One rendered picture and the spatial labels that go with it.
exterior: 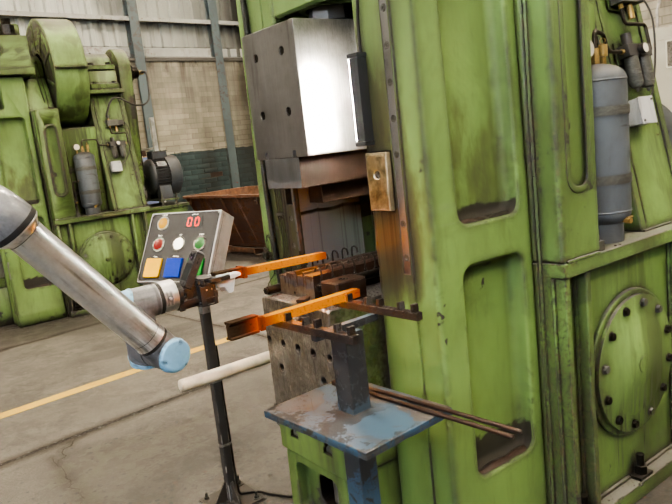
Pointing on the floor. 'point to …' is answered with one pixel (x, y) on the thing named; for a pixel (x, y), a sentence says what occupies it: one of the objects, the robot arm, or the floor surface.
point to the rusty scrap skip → (234, 202)
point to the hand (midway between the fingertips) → (235, 271)
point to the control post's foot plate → (233, 495)
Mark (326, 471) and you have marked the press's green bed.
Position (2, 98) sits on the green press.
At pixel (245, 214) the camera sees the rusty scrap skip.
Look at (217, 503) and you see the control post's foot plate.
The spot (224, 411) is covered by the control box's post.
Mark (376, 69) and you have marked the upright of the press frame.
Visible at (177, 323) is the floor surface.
